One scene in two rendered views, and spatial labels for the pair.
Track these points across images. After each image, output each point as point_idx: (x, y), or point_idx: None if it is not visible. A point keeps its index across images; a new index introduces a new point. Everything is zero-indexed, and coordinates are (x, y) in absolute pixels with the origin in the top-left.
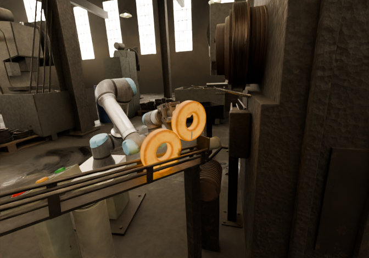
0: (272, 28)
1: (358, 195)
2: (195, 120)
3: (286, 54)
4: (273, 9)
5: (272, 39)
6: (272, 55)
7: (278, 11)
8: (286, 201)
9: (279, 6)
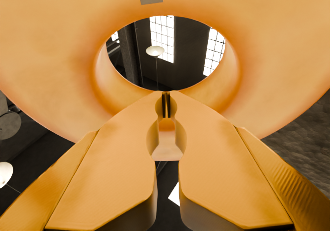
0: (316, 149)
1: None
2: (229, 55)
3: None
4: (299, 161)
5: (319, 135)
6: (323, 111)
7: (268, 138)
8: None
9: (263, 138)
